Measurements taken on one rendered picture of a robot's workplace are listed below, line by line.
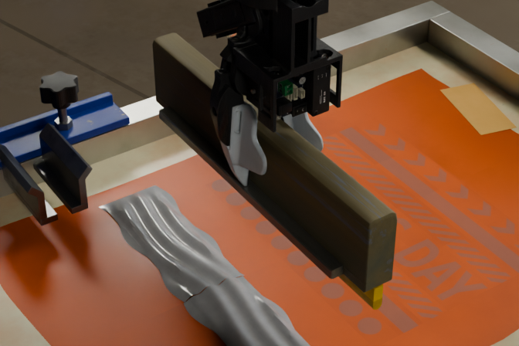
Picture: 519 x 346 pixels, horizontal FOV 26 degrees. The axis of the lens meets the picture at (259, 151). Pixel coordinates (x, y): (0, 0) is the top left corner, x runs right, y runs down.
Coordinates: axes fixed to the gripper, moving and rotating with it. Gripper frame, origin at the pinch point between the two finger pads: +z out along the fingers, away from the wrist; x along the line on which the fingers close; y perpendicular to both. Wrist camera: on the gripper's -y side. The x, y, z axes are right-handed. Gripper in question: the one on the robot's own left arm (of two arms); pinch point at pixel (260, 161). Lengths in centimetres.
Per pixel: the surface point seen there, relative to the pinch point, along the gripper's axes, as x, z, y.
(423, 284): 12.2, 13.7, 10.7
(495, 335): 13.3, 13.7, 19.8
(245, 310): -4.8, 13.0, 4.6
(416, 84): 35.7, 13.6, -18.2
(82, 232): -12.3, 13.6, -15.4
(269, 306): -2.6, 13.0, 5.4
